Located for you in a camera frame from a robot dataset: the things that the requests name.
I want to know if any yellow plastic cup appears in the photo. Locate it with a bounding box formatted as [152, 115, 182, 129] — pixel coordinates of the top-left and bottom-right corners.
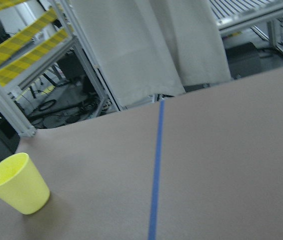
[0, 152, 50, 215]

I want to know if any yellow black striped barrier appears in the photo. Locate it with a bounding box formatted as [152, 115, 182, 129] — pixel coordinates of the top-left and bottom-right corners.
[0, 8, 68, 87]

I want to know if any white curtain cloth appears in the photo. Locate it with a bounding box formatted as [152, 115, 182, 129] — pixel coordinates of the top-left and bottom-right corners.
[71, 0, 231, 107]

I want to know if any aluminium frame post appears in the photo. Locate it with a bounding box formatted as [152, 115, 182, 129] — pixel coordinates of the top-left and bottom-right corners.
[0, 86, 37, 137]

